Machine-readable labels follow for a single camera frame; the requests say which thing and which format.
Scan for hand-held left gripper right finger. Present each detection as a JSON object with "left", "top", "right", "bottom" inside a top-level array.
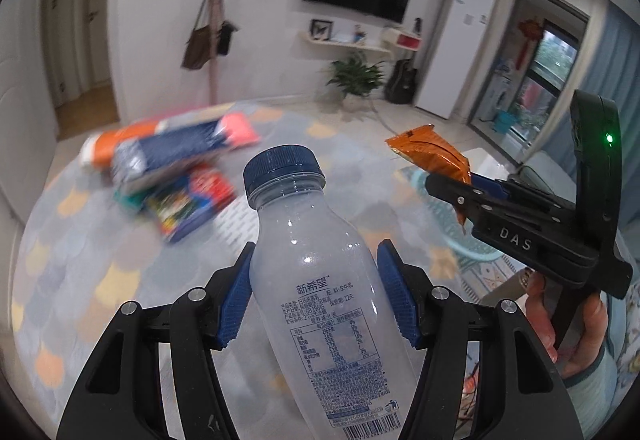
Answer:
[{"left": 376, "top": 240, "right": 587, "bottom": 440}]

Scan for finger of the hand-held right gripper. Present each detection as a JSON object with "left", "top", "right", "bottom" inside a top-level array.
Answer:
[
  {"left": 424, "top": 172, "right": 502, "bottom": 237},
  {"left": 469, "top": 171, "right": 577, "bottom": 218}
]

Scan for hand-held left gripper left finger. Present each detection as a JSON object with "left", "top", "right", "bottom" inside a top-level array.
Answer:
[{"left": 55, "top": 242, "right": 257, "bottom": 440}]

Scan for orange snack wrapper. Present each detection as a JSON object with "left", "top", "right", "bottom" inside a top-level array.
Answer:
[{"left": 385, "top": 125, "right": 472, "bottom": 226}]

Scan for clear plastic bottle blue cap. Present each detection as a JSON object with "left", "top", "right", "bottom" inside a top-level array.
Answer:
[{"left": 243, "top": 145, "right": 429, "bottom": 440}]

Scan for person's right forearm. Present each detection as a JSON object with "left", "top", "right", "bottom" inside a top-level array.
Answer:
[{"left": 564, "top": 280, "right": 640, "bottom": 440}]

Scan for person's right hand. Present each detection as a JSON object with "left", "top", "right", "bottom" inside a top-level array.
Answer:
[{"left": 524, "top": 270, "right": 609, "bottom": 379}]

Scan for white low table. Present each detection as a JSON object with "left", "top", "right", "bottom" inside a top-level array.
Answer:
[{"left": 469, "top": 146, "right": 532, "bottom": 182}]

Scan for white washing machine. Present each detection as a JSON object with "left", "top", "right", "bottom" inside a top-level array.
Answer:
[{"left": 476, "top": 62, "right": 518, "bottom": 126}]

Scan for red and blue packet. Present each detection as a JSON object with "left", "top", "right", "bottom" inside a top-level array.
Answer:
[{"left": 146, "top": 164, "right": 237, "bottom": 245}]

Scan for blue curtain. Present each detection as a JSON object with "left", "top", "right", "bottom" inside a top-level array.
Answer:
[{"left": 537, "top": 0, "right": 640, "bottom": 161}]

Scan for white refrigerator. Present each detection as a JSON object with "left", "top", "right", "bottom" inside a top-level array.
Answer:
[{"left": 414, "top": 0, "right": 500, "bottom": 121}]

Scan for teal packet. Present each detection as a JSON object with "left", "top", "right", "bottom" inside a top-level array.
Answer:
[{"left": 113, "top": 180, "right": 151, "bottom": 212}]

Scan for red knot decoration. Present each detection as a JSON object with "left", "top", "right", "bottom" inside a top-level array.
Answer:
[{"left": 517, "top": 17, "right": 544, "bottom": 71}]

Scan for green potted plant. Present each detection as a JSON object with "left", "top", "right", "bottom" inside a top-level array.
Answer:
[{"left": 327, "top": 57, "right": 387, "bottom": 100}]

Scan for dark blue packet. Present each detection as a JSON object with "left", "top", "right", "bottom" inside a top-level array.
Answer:
[{"left": 110, "top": 119, "right": 232, "bottom": 186}]

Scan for red and white box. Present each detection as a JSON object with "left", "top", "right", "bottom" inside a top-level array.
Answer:
[{"left": 384, "top": 27, "right": 422, "bottom": 52}]

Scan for pink packet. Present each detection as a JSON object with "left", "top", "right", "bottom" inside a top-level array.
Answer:
[{"left": 215, "top": 112, "right": 262, "bottom": 152}]

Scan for orange and white packet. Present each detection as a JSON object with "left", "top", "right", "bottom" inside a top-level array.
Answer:
[{"left": 79, "top": 117, "right": 168, "bottom": 172}]

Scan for brown handbag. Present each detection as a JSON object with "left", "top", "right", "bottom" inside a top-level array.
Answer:
[{"left": 181, "top": 0, "right": 213, "bottom": 71}]

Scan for black bag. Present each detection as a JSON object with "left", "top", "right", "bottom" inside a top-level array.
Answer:
[{"left": 217, "top": 21, "right": 237, "bottom": 57}]

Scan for pink coat stand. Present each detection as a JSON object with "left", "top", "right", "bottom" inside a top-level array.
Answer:
[{"left": 202, "top": 0, "right": 236, "bottom": 106}]

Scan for white wall shelf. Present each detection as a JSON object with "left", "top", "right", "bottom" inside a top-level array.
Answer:
[{"left": 299, "top": 31, "right": 393, "bottom": 55}]

